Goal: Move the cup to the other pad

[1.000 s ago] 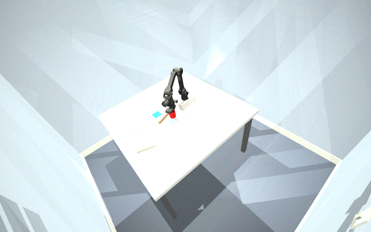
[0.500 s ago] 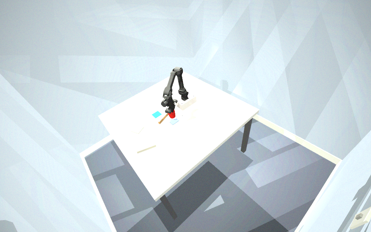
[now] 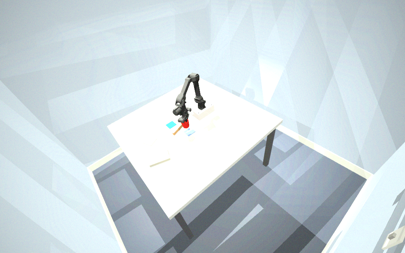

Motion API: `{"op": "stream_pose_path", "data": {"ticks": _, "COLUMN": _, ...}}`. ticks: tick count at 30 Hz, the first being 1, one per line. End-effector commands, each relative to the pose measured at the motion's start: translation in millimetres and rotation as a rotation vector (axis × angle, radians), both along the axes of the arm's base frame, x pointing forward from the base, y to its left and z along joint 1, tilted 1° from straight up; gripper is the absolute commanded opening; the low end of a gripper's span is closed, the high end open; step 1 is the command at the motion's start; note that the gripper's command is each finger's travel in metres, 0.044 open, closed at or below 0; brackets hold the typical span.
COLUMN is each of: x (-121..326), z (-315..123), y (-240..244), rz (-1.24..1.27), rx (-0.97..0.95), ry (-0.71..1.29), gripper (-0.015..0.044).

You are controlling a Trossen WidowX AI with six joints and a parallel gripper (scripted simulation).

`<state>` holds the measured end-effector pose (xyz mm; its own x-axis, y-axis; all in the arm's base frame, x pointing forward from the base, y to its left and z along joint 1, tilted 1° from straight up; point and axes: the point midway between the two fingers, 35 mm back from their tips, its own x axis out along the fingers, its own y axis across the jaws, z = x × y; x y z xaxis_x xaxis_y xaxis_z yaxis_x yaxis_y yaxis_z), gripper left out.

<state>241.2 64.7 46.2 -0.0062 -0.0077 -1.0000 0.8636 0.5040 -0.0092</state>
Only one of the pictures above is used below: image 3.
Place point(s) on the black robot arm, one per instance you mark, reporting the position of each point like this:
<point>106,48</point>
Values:
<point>193,77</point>

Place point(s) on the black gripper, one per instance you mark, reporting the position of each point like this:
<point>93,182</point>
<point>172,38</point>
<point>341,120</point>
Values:
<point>185,115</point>

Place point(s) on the light wooden plank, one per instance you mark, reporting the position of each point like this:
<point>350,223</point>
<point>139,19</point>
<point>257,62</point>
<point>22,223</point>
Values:
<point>177,129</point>

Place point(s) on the red cup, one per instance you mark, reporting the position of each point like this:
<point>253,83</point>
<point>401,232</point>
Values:
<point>185,124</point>

